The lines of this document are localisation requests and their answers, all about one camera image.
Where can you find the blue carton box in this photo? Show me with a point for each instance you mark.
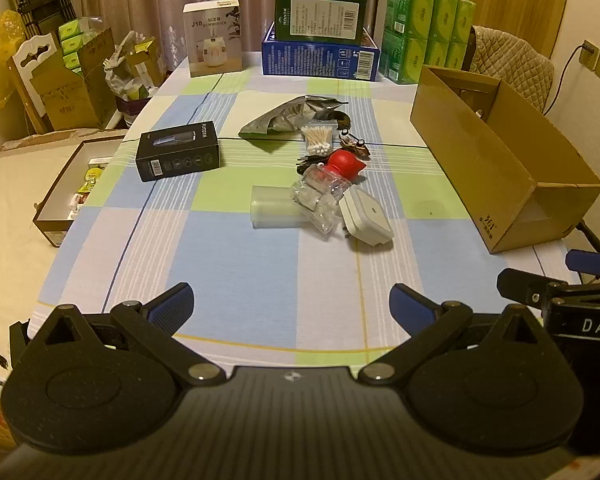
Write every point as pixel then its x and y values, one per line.
pixel 320 60

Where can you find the green carton box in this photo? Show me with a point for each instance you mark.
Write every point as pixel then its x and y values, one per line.
pixel 320 12

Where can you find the wall socket with plug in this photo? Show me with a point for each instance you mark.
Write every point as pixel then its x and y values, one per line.
pixel 589 54

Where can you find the small toy car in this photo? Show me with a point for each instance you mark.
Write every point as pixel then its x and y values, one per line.
pixel 355 144

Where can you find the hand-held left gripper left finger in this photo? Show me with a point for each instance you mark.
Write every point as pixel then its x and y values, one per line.
pixel 172 301

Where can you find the wooden door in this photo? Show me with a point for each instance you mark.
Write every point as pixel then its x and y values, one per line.
pixel 510 5

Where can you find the white plastic bag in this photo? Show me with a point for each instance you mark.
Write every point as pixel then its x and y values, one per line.
pixel 125 72

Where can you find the white humidifier box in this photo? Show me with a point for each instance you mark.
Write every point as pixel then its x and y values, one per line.
pixel 212 40

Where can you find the clear plastic bag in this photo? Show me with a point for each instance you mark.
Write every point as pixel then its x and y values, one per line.
pixel 320 195

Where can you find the red rubber bulb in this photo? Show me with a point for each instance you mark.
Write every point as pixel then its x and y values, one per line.
pixel 345 165

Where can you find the white carved chair back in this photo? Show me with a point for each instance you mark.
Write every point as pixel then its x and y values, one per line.
pixel 25 67

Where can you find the translucent plastic cup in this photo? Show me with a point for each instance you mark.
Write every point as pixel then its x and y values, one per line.
pixel 272 207

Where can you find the bag of cotton swabs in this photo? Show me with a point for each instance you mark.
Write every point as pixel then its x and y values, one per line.
pixel 317 139

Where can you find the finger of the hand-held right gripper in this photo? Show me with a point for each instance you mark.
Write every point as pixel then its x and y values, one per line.
pixel 592 263
pixel 522 285

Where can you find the chair with quilted cover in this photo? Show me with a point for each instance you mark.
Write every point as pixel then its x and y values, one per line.
pixel 517 70

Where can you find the silver foil bag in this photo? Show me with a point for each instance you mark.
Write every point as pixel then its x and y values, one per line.
pixel 285 117

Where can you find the black product box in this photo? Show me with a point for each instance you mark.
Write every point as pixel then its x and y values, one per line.
pixel 177 152

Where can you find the stack of green tissue packs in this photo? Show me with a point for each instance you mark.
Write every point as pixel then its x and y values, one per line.
pixel 425 30

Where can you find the plaid tablecloth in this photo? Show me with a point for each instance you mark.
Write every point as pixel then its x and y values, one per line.
pixel 260 270

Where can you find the small brown cardboard box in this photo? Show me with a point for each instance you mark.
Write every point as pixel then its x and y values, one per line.
pixel 150 57

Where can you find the white power adapter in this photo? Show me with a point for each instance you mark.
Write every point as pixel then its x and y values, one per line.
pixel 367 217

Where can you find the cardboard box with green packs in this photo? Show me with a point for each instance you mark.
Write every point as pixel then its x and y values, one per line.
pixel 80 85

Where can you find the open shoebox with small items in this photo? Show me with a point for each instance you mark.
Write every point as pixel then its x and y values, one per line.
pixel 60 195

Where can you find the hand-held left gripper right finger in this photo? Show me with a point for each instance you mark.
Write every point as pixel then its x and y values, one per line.
pixel 409 306

